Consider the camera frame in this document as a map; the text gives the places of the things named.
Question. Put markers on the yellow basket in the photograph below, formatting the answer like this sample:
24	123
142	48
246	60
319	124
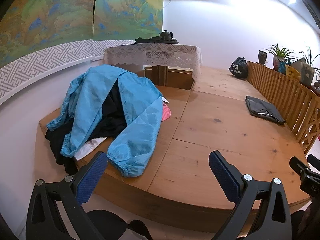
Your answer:
293	73

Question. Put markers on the folded grey pants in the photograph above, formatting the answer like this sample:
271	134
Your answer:
262	107

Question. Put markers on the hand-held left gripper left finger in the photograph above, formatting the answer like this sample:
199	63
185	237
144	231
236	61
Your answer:
92	177

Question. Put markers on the dark teapot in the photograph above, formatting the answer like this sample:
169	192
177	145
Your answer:
165	35

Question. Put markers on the landscape wall painting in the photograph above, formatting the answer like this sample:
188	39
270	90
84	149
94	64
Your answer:
127	10
45	17

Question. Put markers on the black garment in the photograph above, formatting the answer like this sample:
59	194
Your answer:
115	122

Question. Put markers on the wooden tea table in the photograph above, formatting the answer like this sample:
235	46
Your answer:
160	76

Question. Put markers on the pink garment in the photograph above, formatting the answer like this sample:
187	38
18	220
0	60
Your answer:
166	112

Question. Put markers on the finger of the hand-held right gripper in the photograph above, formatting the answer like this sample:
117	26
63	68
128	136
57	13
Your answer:
300	166
313	159

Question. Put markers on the white garment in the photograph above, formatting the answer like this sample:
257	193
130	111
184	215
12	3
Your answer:
87	148

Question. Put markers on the green plant in grey pot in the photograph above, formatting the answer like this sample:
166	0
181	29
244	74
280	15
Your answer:
303	71

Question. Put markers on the wooden slat railing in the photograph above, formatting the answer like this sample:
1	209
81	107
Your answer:
280	90

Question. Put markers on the blue jacket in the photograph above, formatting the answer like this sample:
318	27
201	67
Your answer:
140	120

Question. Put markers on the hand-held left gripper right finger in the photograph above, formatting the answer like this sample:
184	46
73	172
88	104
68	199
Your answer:
225	175

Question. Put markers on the grey fretwork wall border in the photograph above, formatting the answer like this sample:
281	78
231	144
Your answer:
37	67

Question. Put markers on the blue container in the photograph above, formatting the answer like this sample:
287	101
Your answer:
283	67

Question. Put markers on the green plant in glazed pot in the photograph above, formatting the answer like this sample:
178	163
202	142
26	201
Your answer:
278	61

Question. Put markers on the dark ceramic pot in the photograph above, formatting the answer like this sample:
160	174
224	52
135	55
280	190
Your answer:
262	58

